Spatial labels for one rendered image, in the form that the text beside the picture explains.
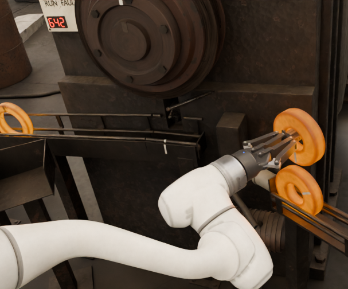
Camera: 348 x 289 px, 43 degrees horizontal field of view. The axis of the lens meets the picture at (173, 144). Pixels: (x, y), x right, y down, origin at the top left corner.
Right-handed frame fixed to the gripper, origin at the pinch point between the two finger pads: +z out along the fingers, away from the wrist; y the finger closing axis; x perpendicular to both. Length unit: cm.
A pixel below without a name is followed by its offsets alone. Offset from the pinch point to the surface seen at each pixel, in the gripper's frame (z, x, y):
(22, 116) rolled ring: -50, -13, -103
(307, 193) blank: -2.6, -16.2, 5.0
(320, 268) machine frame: 21, -84, -13
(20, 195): -65, -27, -73
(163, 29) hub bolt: -14.3, 25.9, -33.5
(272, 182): -3.8, -19.4, -7.7
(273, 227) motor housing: -4.7, -37.8, -7.7
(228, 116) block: 2.1, -10.2, -33.5
